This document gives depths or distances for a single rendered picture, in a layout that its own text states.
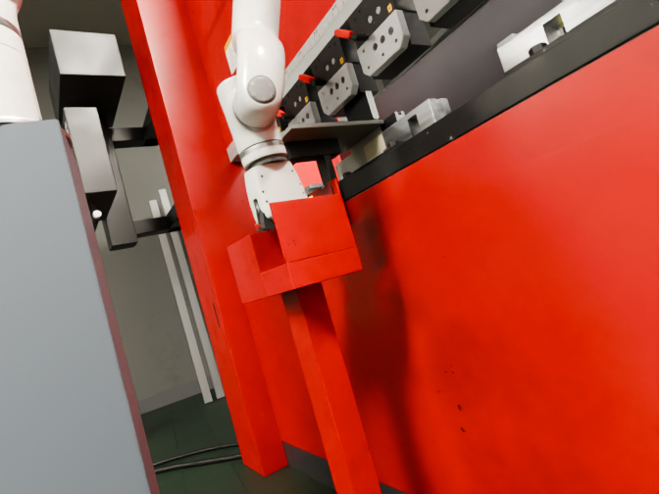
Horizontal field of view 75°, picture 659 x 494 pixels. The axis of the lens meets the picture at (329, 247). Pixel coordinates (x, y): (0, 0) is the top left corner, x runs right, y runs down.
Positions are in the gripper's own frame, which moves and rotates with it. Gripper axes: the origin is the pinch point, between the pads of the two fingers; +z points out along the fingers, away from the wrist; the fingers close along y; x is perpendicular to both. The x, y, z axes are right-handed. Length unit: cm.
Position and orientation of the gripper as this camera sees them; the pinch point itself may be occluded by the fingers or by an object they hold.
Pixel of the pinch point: (295, 244)
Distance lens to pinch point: 78.8
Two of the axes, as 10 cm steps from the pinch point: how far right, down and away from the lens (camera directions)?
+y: -7.4, 2.5, -6.3
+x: 5.9, -2.3, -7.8
